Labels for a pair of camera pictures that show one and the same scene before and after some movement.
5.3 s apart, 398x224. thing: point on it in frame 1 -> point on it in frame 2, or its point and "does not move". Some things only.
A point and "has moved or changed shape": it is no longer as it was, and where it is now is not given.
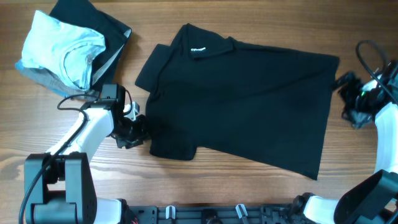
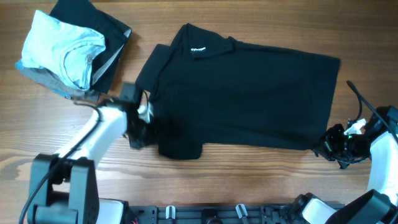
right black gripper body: x=354 y=99 -> x=343 y=148
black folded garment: x=85 y=15 does not move
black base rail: x=280 y=214 does not move
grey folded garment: x=46 y=79 does not move
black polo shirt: x=261 y=104 has moved or changed shape
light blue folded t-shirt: x=50 y=43 does not move
